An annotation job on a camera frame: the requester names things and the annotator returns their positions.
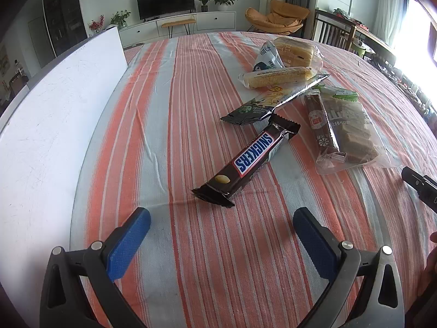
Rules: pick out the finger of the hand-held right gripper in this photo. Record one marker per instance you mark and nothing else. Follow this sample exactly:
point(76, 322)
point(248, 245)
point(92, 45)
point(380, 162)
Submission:
point(420, 184)

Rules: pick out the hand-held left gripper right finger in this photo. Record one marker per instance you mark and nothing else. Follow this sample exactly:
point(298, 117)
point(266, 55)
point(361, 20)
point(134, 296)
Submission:
point(317, 246)

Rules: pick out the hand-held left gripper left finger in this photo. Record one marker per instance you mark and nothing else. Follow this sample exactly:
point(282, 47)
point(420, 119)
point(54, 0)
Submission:
point(129, 242)

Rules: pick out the clear bag of brown cakes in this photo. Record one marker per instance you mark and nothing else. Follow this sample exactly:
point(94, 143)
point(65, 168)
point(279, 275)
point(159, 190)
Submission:
point(355, 133)

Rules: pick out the brown chocolate bar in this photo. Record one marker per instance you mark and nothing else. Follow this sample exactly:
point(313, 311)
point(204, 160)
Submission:
point(249, 157)

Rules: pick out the brown sausage stick packet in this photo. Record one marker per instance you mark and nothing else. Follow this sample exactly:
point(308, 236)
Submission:
point(317, 123)

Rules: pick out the white box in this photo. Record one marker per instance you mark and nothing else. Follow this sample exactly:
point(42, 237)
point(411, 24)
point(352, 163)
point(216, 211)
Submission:
point(51, 126)

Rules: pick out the dark green snack packet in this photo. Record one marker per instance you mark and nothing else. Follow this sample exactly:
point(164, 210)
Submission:
point(252, 111)

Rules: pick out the yellow corn packet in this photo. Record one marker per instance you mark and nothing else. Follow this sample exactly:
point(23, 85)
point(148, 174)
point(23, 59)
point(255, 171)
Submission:
point(273, 77)

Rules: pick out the person's right hand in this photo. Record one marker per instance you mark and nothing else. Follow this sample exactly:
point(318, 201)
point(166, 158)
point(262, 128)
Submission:
point(428, 270)

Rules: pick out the orange striped tablecloth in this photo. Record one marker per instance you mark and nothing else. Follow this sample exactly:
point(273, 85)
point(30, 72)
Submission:
point(191, 246)

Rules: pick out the cluttered dining table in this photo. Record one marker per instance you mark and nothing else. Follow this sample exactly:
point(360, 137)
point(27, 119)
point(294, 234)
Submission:
point(374, 41)

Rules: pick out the dark wooden dining chair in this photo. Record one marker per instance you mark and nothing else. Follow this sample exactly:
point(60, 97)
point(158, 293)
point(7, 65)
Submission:
point(333, 29)

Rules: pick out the sliced bread packet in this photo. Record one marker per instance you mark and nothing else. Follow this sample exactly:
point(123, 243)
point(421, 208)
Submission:
point(297, 51)

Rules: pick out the blue and white snack packet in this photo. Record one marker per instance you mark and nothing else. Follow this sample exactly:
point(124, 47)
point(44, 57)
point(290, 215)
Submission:
point(268, 58)

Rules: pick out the orange lounge chair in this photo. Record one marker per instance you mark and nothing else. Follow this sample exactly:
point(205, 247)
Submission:
point(280, 15)

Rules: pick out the red flower bouquet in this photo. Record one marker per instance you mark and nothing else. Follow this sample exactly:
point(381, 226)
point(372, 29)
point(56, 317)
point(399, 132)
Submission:
point(96, 24)

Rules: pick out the bushy green potted plant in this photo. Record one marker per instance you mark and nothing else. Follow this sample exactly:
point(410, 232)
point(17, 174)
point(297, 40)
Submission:
point(120, 18)

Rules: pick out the wooden stool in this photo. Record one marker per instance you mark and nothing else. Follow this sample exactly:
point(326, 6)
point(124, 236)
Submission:
point(177, 23)

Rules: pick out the white television cabinet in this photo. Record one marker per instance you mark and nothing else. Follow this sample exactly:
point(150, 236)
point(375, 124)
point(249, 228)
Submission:
point(211, 20)

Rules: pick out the dark shelf cabinet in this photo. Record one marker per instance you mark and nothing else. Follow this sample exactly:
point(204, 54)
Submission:
point(65, 13)

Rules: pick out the black television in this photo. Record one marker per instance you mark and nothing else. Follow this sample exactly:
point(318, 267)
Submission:
point(165, 1)

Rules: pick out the small green potted plant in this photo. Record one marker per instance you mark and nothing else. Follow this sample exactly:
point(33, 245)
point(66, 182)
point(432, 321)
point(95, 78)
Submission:
point(203, 3)

